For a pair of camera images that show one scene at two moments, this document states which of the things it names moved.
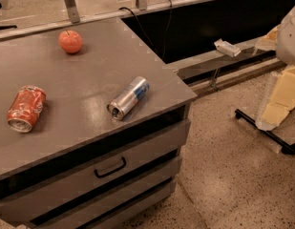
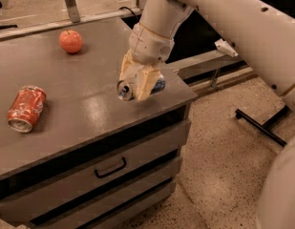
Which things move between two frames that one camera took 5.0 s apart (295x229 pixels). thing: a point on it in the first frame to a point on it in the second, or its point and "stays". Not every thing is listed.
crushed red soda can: (26, 108) stays
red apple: (70, 41) stays
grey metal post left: (71, 4) stays
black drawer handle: (109, 172) stays
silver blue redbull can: (133, 93) to (126, 92)
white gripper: (289, 40) to (149, 47)
